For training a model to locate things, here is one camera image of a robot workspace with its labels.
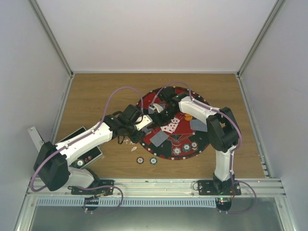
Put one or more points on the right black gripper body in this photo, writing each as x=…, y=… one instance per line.
x=165, y=119

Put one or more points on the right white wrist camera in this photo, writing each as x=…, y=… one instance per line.
x=156, y=107

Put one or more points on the red black chip stack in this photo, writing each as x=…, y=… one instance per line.
x=140, y=160

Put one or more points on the red chips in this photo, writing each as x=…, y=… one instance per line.
x=194, y=145

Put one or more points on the dealt blue playing card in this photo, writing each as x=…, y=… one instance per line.
x=198, y=125

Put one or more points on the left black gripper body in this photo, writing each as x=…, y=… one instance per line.
x=134, y=138

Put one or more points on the purple chips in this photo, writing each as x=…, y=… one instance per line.
x=176, y=151

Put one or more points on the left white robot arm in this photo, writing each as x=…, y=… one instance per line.
x=54, y=162

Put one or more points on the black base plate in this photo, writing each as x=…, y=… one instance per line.
x=206, y=187
x=97, y=188

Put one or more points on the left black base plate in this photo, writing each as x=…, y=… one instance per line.
x=97, y=188

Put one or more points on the orange big blind button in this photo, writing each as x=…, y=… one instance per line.
x=188, y=117

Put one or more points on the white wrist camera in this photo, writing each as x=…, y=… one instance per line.
x=156, y=107
x=143, y=121

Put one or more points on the face up hearts card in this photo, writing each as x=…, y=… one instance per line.
x=170, y=128

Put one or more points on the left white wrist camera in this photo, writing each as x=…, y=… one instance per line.
x=143, y=121

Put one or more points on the slotted grey cable duct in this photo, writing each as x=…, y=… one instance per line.
x=128, y=202

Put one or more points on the teal blue chip stack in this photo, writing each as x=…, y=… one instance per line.
x=153, y=161

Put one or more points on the teal chips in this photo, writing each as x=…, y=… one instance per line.
x=186, y=148

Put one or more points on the chip stack in case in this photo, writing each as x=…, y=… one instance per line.
x=79, y=163

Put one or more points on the round red black poker mat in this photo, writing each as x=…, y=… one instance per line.
x=184, y=137

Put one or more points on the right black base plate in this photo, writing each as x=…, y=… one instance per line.
x=206, y=187

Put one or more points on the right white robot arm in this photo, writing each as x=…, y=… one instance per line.
x=222, y=130

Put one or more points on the white plastic wrap scraps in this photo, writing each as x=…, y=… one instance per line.
x=130, y=145

